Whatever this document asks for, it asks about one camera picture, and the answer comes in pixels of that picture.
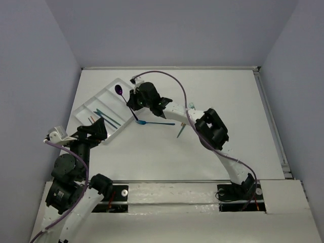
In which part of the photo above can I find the blue knife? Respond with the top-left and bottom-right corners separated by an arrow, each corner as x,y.
93,110 -> 120,129

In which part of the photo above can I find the teal knife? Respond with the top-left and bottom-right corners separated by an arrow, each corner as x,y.
95,108 -> 124,129

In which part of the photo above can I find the purple metal spoon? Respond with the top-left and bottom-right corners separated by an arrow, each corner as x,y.
114,85 -> 139,121

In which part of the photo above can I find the blue metal fork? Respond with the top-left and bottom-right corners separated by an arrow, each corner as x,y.
136,120 -> 175,126

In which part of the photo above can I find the teal spoon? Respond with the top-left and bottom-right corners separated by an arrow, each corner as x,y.
177,123 -> 186,138

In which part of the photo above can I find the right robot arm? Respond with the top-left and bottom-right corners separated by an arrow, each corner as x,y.
127,79 -> 256,198

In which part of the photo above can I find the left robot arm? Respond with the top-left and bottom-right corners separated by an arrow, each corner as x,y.
31,118 -> 113,242

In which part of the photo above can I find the white divided utensil tray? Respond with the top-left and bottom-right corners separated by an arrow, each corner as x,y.
70,78 -> 140,146

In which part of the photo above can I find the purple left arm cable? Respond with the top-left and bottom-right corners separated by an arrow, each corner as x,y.
27,140 -> 91,243

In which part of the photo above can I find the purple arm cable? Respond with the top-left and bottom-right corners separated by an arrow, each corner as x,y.
130,70 -> 257,211
27,140 -> 91,243

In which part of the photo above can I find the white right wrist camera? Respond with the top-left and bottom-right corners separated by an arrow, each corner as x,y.
130,76 -> 145,90

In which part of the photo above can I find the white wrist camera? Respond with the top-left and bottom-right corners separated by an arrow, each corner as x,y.
130,76 -> 145,90
43,126 -> 77,146

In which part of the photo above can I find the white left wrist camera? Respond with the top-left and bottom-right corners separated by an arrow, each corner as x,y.
43,126 -> 77,146

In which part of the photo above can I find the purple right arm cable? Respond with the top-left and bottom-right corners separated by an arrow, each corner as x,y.
130,70 -> 257,211

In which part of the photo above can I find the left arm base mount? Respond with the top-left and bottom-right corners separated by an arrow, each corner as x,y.
92,184 -> 129,213

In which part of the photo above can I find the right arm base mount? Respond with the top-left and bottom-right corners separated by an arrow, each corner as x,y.
215,183 -> 266,212

